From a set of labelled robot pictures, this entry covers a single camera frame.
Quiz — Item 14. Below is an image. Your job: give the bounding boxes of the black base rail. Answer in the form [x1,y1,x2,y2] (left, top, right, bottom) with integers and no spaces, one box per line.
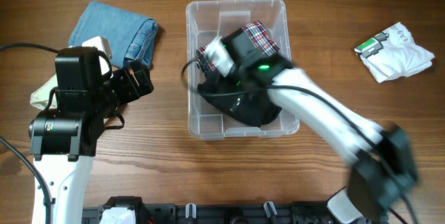
[81,195,334,224]

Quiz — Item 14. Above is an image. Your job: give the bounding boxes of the cream cloth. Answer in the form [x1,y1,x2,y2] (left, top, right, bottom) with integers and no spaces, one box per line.
[30,75,58,110]

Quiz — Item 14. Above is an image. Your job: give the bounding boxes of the left black cable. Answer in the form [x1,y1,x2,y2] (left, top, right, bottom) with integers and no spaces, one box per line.
[0,42,60,224]

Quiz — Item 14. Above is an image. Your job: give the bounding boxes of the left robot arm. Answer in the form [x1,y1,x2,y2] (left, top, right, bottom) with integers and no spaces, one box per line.
[29,47,154,223]

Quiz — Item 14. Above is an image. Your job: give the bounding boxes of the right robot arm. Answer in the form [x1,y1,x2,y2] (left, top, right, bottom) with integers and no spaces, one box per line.
[206,30,419,223]

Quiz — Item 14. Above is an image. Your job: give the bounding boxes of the blue denim jeans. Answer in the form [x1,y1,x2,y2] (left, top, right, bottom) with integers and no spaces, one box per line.
[68,1,159,67]

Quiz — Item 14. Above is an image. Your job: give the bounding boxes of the plaid shirt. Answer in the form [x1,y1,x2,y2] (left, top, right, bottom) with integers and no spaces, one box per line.
[195,20,280,77]

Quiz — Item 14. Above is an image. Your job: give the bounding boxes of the black cable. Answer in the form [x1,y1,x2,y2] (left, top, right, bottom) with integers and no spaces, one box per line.
[180,58,420,224]
[0,42,60,224]

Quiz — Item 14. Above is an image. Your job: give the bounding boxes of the white printed t-shirt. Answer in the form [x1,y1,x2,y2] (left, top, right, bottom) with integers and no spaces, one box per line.
[354,22,435,83]

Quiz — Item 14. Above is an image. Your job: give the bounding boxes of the clear plastic storage bin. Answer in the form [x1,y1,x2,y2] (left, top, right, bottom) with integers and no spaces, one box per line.
[186,0,300,141]

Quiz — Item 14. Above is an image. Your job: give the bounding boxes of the right black cable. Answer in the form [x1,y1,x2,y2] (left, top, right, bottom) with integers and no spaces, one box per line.
[180,58,420,224]

